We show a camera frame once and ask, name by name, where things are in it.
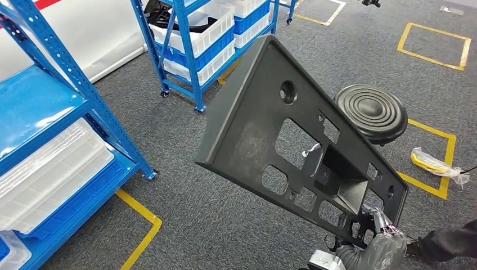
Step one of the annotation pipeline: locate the black plastic plate bracket part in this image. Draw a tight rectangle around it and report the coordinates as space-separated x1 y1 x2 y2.
193 34 410 250

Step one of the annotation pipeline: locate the pale floor tape square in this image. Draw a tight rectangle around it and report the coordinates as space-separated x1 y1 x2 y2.
293 0 347 27

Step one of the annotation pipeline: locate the black round stool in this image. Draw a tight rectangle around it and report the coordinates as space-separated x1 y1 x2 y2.
333 83 409 146

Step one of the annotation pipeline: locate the blue metal shelf rack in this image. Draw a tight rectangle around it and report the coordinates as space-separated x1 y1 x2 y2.
0 0 160 270

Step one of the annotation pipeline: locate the grey floor plate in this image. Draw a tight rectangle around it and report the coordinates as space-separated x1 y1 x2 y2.
439 5 465 17

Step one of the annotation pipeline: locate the yellow floor tape square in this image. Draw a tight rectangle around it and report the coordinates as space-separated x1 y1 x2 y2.
397 22 473 71
217 59 241 86
395 118 458 201

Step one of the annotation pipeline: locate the blue wheeled shelf rack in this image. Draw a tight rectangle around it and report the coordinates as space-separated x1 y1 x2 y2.
129 0 280 114
279 0 300 25

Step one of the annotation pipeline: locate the person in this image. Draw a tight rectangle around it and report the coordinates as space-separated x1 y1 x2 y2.
406 219 477 262

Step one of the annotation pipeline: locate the white car with red stripe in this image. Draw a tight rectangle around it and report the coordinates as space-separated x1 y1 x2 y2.
0 0 148 83

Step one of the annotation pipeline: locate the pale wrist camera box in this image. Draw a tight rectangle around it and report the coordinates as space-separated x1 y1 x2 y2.
307 249 347 270

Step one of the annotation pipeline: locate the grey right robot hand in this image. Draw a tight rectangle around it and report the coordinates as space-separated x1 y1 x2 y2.
359 204 408 270

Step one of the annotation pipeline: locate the black curved plastic part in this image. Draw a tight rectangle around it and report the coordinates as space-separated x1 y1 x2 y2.
144 0 218 35

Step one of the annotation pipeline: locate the blue plastic bin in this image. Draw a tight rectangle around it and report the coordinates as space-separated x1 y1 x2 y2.
0 238 11 262
233 1 272 35
155 25 236 72
15 158 127 242

